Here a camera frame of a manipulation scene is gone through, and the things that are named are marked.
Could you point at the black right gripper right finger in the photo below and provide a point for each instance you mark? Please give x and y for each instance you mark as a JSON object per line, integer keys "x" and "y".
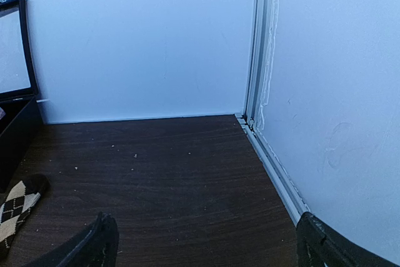
{"x": 320, "y": 245}

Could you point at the aluminium right corner post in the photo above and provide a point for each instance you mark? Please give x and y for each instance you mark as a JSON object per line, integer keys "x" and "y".
{"x": 263, "y": 45}

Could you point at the black box with glass lid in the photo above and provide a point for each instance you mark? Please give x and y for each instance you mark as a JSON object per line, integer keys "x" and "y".
{"x": 20, "y": 115}

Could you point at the brown tan argyle sock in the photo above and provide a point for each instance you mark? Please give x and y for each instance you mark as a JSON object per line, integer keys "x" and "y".
{"x": 17, "y": 207}

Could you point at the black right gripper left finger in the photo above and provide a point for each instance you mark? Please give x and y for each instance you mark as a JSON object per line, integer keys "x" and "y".
{"x": 96, "y": 245}

